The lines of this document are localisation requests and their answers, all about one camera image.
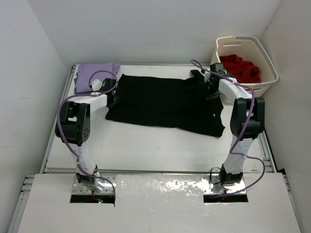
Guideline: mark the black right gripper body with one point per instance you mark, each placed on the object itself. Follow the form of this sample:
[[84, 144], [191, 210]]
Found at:
[[212, 91]]

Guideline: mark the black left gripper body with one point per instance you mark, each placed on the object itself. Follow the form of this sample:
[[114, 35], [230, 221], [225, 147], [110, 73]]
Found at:
[[114, 101]]

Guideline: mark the lavender garment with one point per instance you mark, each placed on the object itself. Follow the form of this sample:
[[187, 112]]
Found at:
[[90, 72]]

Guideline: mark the black garment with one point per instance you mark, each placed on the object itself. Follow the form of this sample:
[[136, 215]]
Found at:
[[168, 103]]

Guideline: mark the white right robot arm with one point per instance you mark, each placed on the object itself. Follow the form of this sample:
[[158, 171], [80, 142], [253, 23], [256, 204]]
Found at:
[[246, 123]]

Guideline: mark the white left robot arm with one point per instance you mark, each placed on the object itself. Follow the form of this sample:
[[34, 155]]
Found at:
[[73, 125]]

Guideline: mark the red garment in basket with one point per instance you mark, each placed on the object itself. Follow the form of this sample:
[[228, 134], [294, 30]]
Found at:
[[244, 71]]

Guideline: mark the cream perforated laundry basket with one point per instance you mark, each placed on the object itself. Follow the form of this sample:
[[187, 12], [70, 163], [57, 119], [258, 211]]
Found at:
[[246, 59]]

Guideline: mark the white front cover panel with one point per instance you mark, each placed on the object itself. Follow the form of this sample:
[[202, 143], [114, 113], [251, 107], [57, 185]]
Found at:
[[157, 204]]

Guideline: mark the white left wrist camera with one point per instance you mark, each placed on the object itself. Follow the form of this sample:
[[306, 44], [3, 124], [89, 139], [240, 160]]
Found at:
[[96, 85]]

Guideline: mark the aluminium table edge rail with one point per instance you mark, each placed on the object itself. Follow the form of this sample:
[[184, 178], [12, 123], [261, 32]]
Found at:
[[52, 135]]

